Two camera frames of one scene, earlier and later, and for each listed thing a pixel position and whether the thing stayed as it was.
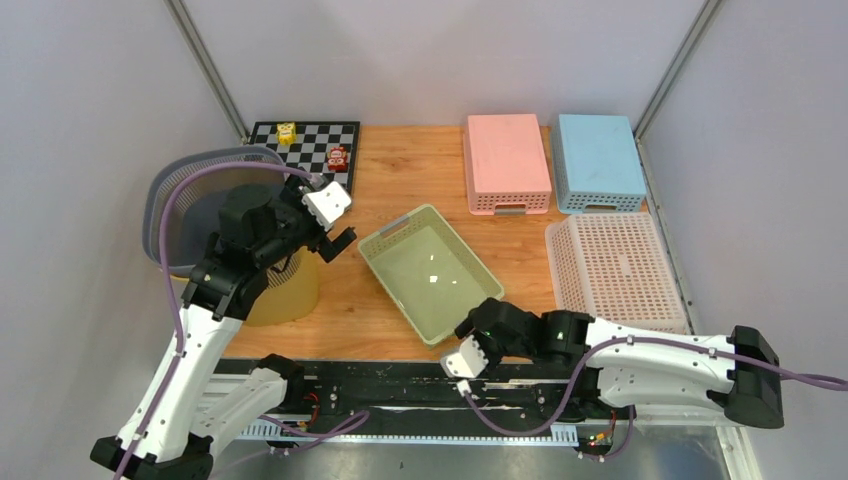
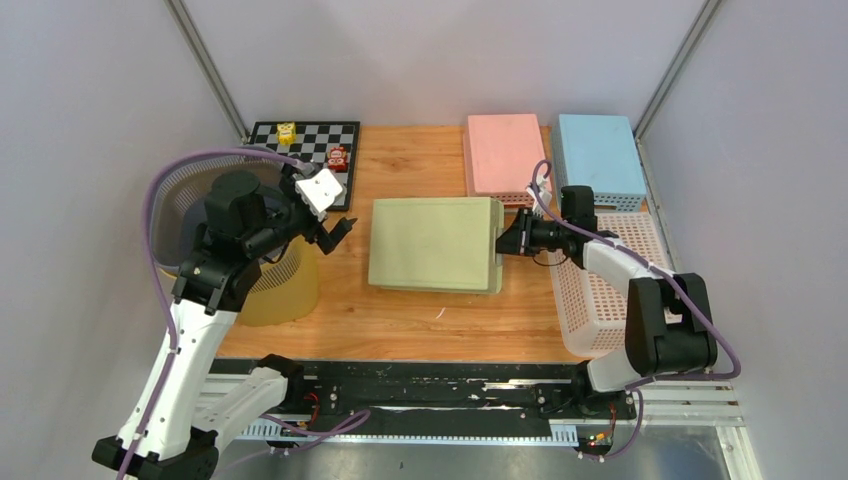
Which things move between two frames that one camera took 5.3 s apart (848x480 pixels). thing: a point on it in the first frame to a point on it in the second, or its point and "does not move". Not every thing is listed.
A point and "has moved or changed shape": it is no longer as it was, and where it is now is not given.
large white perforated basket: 612,267 does not move
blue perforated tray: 596,165 does not move
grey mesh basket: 197,195 does not move
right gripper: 466,325 to 518,240
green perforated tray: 429,272 has moved or changed shape
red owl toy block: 337,159 does not move
